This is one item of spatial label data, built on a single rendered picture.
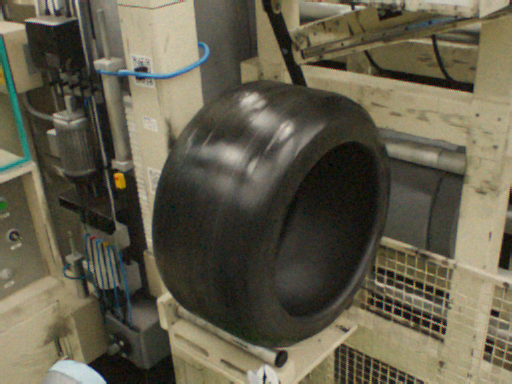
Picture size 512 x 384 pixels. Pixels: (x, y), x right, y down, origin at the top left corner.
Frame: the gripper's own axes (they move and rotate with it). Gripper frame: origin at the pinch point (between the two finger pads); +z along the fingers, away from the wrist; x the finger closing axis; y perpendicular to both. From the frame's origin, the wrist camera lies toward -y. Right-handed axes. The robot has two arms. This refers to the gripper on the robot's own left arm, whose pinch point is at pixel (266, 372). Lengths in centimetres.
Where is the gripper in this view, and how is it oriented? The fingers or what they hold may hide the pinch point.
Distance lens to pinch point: 133.9
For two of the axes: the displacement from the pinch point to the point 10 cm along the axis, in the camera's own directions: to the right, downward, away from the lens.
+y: -4.0, -7.2, -5.7
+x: -9.1, 3.1, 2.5
